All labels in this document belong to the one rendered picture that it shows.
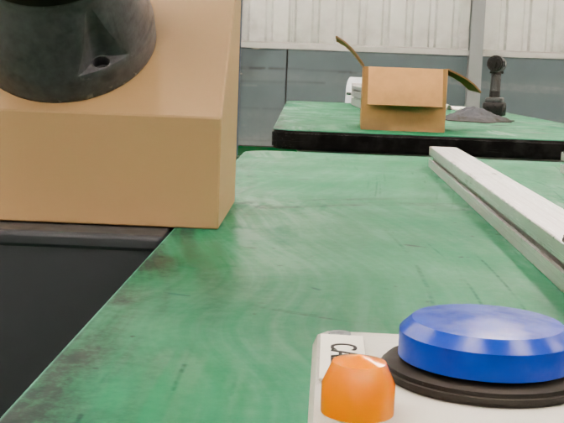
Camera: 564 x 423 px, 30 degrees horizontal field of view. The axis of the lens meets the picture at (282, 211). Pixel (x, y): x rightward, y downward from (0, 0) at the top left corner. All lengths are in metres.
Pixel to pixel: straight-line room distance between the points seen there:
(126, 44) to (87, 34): 0.03
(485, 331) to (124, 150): 0.64
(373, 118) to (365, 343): 2.24
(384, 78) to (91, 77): 1.68
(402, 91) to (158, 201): 1.67
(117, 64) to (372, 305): 0.35
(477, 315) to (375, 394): 0.05
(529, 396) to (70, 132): 0.66
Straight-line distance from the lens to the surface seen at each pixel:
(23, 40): 0.84
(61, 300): 0.84
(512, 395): 0.23
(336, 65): 11.29
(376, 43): 11.32
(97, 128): 0.85
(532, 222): 0.76
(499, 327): 0.24
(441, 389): 0.23
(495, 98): 3.86
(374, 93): 2.46
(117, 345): 0.49
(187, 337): 0.50
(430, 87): 2.48
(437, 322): 0.24
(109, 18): 0.84
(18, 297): 0.84
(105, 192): 0.85
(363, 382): 0.21
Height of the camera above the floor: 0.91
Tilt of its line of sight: 8 degrees down
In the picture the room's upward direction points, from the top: 2 degrees clockwise
